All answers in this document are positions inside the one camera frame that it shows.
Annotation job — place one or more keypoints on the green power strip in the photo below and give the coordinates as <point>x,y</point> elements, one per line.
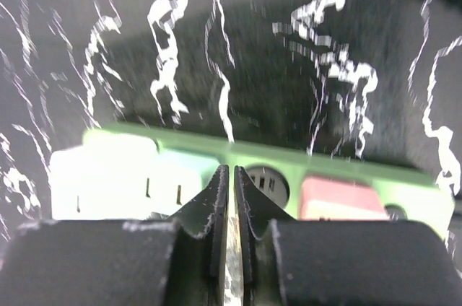
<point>410,189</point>

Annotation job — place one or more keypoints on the marble pattern mat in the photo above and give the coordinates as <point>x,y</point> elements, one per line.
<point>373,79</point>

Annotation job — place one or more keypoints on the white charger plug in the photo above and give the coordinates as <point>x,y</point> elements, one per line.
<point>104,178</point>

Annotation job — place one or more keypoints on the pink charger plug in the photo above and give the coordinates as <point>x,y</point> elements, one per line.
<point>327,199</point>

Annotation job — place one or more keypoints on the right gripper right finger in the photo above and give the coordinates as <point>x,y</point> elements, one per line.
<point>290,262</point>

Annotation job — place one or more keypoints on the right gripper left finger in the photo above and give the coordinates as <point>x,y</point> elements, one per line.
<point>176,261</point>

